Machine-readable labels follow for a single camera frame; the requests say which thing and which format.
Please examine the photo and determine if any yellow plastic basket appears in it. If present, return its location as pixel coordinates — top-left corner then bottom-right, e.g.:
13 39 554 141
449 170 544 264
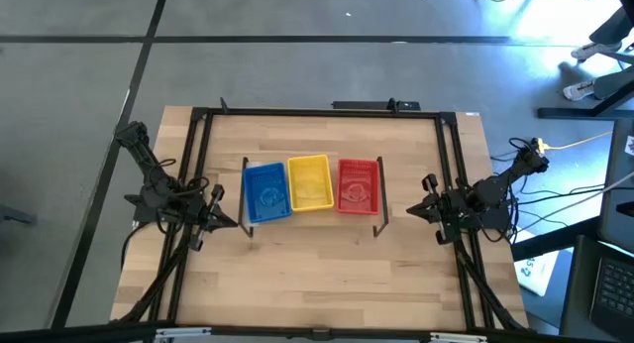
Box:
286 154 336 214

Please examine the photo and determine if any red plastic basket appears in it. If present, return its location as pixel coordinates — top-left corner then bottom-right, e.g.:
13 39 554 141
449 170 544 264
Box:
335 157 381 216

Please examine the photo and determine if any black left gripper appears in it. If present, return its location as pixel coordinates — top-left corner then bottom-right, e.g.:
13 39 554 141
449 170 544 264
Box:
187 185 238 252

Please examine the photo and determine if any black beam with silver brackets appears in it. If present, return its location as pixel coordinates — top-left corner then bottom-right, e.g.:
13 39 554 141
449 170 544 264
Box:
0 320 634 343

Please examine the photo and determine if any yellow cable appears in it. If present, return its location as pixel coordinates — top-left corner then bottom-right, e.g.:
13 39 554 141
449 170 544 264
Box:
537 130 615 152

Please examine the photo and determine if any white printed paper sheet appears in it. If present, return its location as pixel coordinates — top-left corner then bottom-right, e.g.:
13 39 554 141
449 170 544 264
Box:
513 253 561 297

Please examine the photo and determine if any person's foot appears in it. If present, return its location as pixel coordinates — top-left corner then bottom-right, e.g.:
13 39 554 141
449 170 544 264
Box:
570 41 623 61
563 78 595 102

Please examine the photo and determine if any dark grey floor object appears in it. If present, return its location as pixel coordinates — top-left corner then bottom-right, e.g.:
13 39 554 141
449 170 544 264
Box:
0 203 37 226

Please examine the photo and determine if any blue plastic basket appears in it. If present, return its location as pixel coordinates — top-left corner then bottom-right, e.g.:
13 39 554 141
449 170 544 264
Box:
242 161 294 225

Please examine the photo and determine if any grey flat panel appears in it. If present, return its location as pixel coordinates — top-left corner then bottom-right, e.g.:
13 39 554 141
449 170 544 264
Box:
596 117 634 255

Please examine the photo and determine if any black metal stand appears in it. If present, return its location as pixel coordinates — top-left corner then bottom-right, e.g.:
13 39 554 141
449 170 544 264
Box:
537 82 634 120

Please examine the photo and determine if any person's leg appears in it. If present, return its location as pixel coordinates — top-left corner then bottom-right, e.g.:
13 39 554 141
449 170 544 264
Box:
591 64 634 100
588 5 634 46

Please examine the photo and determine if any black laptop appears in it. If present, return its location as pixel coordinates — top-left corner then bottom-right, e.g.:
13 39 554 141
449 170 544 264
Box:
588 256 634 342

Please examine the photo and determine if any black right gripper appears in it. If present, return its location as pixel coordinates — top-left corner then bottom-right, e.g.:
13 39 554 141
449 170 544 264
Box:
406 172 465 246

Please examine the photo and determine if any black desk leg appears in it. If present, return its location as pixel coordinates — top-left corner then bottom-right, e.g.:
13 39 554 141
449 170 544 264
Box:
512 216 600 263

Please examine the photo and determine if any black aluminium table frame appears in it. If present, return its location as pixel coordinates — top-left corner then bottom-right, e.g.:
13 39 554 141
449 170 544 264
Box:
148 97 496 332

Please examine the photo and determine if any black flat mounting bar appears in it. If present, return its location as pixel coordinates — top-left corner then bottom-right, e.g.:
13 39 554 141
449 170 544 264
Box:
331 98 422 112

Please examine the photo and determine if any black cable conduit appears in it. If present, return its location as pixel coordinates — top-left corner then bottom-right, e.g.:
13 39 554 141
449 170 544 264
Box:
453 233 529 332
116 233 199 325

